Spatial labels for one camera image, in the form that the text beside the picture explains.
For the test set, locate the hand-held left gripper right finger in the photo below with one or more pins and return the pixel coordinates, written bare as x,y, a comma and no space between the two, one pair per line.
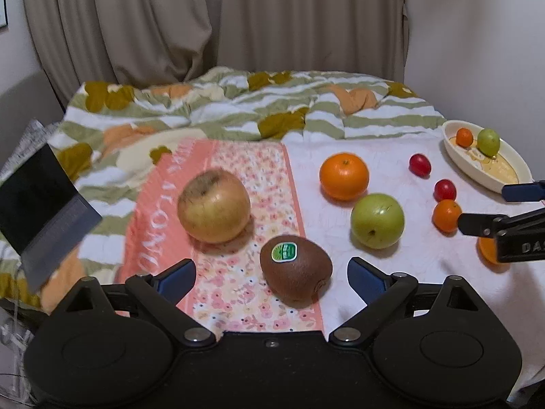
364,280

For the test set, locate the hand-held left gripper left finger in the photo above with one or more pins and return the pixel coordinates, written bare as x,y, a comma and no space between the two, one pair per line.
179,280

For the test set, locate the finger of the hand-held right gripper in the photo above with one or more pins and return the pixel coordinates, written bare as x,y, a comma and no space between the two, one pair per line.
521,191
477,224

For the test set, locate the small orange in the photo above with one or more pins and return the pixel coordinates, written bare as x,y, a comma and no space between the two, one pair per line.
464,137
486,251
445,216

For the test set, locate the red cherry tomato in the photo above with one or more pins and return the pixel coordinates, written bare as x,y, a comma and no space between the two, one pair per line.
420,165
445,189

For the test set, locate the white oval dish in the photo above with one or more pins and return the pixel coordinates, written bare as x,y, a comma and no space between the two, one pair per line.
472,166

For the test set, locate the large green apple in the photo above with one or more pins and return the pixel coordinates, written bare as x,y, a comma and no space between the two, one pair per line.
377,220

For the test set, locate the brown kiwi green sticker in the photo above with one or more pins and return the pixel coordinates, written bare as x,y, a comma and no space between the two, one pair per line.
296,275

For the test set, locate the yellow apple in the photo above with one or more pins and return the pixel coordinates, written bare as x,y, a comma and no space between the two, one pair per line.
214,206

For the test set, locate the large orange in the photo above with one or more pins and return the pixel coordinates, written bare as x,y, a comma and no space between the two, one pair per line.
344,177

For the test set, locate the small green fruit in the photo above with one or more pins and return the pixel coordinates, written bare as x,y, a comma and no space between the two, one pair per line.
488,141

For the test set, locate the black flat panel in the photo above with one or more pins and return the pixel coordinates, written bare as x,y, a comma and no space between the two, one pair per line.
38,204

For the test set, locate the green striped floral blanket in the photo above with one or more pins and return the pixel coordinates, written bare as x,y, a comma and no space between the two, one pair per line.
255,102

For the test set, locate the grey patterned cloth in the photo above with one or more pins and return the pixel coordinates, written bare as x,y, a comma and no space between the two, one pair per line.
25,136

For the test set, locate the beige curtain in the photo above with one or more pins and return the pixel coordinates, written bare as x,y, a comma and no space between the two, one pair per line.
213,21

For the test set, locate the wall picture frame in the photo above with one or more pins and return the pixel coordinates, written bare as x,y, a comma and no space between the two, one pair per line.
3,8

